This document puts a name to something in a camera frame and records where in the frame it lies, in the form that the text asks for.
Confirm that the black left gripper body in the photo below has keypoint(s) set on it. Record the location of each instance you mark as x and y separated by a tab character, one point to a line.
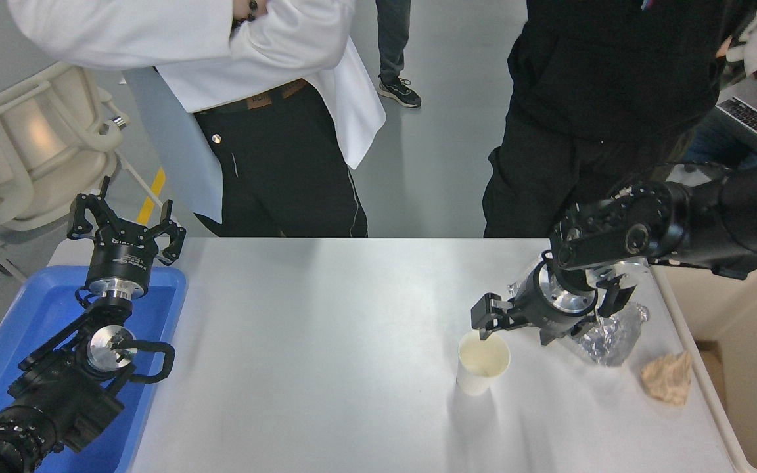
119	257

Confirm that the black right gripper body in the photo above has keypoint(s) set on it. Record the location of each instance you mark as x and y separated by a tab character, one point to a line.
531	310

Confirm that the white paper cup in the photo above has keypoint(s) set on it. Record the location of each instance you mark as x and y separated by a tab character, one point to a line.
483	368

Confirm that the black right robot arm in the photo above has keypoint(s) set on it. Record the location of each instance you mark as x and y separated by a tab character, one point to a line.
733	210

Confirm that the cream plastic chair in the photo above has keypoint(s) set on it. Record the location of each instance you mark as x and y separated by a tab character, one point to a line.
37	138

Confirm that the crumpled foil tray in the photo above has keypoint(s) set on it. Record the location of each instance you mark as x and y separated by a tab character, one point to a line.
612	338

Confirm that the blue plastic tray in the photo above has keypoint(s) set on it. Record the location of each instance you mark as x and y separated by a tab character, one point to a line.
30	315

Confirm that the crumpled tan paper ball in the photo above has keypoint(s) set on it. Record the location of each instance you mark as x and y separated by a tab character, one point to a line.
667	378

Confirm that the large pale bin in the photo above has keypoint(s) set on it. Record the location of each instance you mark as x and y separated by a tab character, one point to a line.
753	368

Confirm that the grey laptop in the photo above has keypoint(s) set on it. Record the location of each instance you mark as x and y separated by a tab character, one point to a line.
756	121

